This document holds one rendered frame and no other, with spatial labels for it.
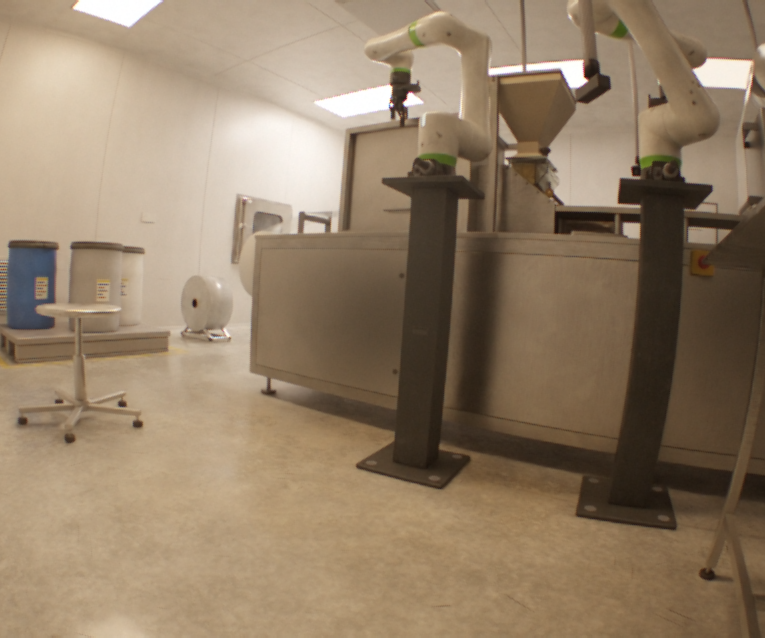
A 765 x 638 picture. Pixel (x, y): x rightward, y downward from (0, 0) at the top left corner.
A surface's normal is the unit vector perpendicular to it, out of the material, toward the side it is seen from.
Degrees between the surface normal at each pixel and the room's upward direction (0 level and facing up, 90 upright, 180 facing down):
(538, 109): 114
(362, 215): 90
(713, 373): 90
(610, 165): 90
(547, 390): 90
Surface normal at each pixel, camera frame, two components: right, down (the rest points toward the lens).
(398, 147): -0.55, 0.03
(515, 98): -0.53, 0.43
